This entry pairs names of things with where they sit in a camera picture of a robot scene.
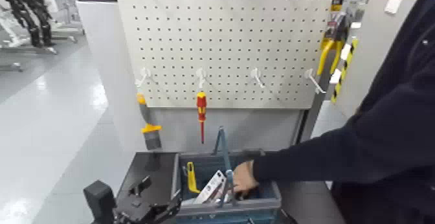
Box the white hanging package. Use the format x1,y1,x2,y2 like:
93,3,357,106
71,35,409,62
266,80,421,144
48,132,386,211
344,0,363,29

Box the white wall plate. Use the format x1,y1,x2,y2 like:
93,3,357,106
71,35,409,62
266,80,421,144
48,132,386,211
384,0,404,15

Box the white pegboard hook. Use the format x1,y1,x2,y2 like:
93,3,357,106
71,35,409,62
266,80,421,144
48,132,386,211
135,67,157,89
304,69,327,95
195,67,209,91
250,67,265,89

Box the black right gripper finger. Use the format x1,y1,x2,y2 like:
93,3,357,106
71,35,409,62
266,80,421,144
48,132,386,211
280,210,298,224

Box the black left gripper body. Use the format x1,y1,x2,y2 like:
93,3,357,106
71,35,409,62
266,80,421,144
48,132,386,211
113,196,161,224

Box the black pegboard stand leg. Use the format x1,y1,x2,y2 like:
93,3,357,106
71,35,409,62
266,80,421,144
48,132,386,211
298,109,313,144

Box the person in dark clothes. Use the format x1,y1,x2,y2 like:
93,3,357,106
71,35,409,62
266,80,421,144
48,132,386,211
331,0,435,224

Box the yellow black striped post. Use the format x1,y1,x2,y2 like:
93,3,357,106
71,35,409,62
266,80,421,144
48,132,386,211
329,38,359,104

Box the grey robot on stand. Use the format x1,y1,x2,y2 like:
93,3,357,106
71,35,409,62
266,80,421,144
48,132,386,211
50,0,85,36

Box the yellow pliers in package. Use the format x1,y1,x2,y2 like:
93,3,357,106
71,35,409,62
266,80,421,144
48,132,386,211
317,0,351,76

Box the yellow grey scraper tool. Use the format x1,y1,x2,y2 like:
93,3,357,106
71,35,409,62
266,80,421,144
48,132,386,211
136,93,163,151

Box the white pegboard panel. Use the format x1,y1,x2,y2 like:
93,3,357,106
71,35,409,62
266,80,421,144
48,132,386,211
115,0,348,111

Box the teal grey folding crate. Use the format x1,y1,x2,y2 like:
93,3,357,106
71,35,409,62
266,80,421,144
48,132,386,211
171,126,283,224

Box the yellow handled tool on card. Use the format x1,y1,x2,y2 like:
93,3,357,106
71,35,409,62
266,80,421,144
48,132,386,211
185,161,202,195

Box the bare person hand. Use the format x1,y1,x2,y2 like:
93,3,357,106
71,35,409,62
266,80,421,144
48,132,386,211
232,161,260,197

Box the blue scissors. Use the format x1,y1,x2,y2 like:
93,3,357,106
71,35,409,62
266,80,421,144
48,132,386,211
193,170,227,205

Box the dark sleeved person forearm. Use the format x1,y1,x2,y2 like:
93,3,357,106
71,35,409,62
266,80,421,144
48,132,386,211
252,115,361,186

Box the black humanoid robot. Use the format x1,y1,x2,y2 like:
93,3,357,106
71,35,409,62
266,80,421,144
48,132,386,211
0,0,57,48

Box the red yellow screwdriver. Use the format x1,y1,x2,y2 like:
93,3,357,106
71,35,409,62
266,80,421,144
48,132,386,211
196,91,207,144

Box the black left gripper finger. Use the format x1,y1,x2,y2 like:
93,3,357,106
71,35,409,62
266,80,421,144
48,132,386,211
149,197,183,221
128,175,153,198

